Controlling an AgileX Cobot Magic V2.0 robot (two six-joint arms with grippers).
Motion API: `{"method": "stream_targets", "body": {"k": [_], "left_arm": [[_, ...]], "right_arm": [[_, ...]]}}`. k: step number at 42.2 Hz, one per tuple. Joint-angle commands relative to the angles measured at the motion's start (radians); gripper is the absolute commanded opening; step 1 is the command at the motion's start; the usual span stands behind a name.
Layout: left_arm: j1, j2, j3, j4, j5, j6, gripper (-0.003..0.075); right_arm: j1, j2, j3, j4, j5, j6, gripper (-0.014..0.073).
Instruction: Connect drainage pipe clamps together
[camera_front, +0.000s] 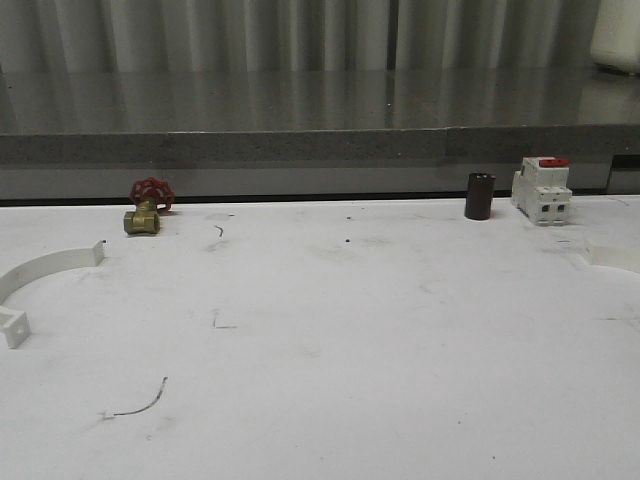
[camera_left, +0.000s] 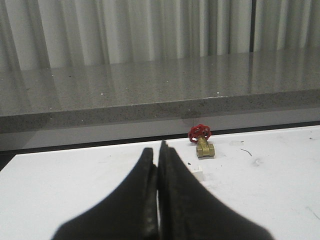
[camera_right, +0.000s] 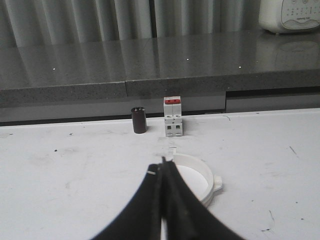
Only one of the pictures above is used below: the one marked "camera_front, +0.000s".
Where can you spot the white half-ring pipe clamp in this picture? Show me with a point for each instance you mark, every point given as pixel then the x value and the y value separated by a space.
pixel 14 323

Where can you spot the dark brown cylindrical capacitor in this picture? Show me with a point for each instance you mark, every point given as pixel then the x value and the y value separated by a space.
pixel 480 190

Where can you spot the grey stone counter slab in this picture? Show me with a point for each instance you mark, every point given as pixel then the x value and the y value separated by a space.
pixel 187 120

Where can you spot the white container in background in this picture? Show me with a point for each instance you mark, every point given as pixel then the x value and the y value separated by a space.
pixel 615 40

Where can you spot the brass valve with red handle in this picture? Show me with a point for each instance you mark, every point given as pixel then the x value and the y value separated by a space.
pixel 151 197

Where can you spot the white circuit breaker red switch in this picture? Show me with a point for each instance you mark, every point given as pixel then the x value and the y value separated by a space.
pixel 540 192

